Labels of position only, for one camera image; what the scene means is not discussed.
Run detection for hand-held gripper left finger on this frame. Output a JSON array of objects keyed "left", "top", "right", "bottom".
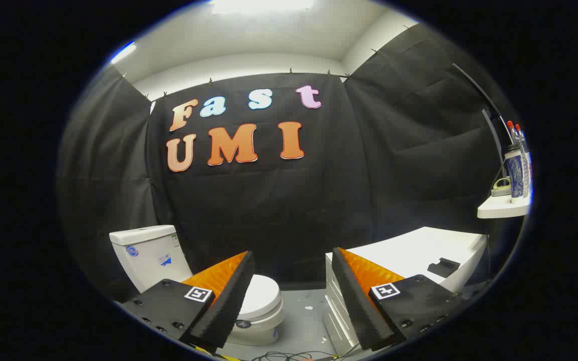
[{"left": 118, "top": 251, "right": 255, "bottom": 354}]

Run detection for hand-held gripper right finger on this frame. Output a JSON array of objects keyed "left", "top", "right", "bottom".
[{"left": 332, "top": 247, "right": 470, "bottom": 351}]

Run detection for white toilet lid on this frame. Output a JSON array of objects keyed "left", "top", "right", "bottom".
[{"left": 239, "top": 274, "right": 282, "bottom": 322}]

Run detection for white ceramic toilet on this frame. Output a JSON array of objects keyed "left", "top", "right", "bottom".
[{"left": 109, "top": 225, "right": 284, "bottom": 346}]

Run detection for white drawer cabinet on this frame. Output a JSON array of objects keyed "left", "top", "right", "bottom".
[{"left": 325, "top": 227, "right": 489, "bottom": 356}]

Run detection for black backdrop cloth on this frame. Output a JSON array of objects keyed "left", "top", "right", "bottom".
[{"left": 57, "top": 23, "right": 520, "bottom": 301}]

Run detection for grey green small object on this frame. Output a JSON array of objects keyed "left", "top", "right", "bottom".
[{"left": 491, "top": 177, "right": 512, "bottom": 197}]

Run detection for blue patterned bottle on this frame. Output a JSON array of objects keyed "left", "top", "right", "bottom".
[{"left": 504, "top": 144, "right": 526, "bottom": 205}]

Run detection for black curved pole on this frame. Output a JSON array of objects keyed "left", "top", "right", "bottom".
[{"left": 452, "top": 63, "right": 513, "bottom": 166}]

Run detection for small ceiling light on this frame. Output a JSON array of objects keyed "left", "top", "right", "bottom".
[{"left": 111, "top": 42, "right": 136, "bottom": 64}]

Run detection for ceiling light panel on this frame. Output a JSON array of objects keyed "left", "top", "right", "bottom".
[{"left": 211, "top": 0, "right": 315, "bottom": 15}]

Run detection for black cables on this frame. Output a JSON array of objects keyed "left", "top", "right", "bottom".
[{"left": 251, "top": 348, "right": 355, "bottom": 361}]

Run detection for white wall shelf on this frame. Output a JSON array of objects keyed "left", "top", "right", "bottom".
[{"left": 477, "top": 193, "right": 531, "bottom": 219}]

